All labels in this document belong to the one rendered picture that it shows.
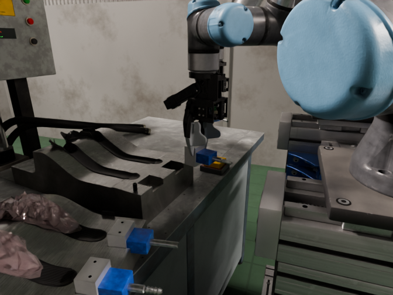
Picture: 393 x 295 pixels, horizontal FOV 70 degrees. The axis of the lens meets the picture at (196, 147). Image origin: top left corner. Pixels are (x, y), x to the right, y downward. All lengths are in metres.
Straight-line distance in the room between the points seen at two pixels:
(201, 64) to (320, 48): 0.41
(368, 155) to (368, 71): 0.19
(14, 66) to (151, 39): 1.89
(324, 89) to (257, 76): 2.52
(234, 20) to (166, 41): 2.50
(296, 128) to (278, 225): 0.50
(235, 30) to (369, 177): 0.33
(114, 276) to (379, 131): 0.44
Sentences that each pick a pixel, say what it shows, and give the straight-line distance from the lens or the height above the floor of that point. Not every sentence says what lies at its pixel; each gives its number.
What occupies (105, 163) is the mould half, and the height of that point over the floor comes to 0.89.
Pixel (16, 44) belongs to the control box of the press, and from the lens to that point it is 1.46.
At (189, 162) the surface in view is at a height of 0.91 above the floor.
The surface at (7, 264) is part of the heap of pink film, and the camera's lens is 0.57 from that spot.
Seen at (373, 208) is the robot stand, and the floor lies 1.04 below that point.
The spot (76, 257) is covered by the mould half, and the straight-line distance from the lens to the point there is 0.58.
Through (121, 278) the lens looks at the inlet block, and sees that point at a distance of 0.50.
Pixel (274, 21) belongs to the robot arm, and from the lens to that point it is 0.63.
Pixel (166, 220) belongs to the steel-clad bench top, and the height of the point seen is 0.80.
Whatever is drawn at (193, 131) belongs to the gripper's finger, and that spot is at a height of 1.01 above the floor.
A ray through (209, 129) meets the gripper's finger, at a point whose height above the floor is 1.00.
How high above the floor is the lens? 1.22
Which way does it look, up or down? 21 degrees down
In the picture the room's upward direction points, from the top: straight up
